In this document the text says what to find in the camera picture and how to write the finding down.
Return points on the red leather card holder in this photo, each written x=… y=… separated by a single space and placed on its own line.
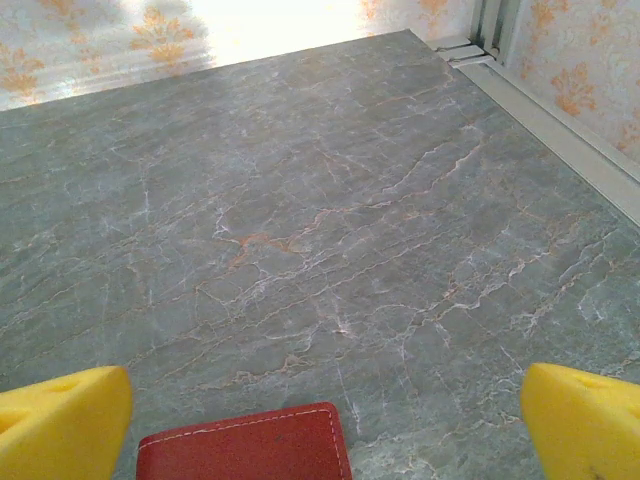
x=245 y=447

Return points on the aluminium table side rail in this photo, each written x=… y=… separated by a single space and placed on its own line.
x=550 y=125

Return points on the aluminium frame corner post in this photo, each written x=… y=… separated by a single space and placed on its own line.
x=495 y=25

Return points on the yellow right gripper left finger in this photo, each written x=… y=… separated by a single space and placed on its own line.
x=60 y=425

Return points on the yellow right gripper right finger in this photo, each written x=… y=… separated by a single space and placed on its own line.
x=585 y=430

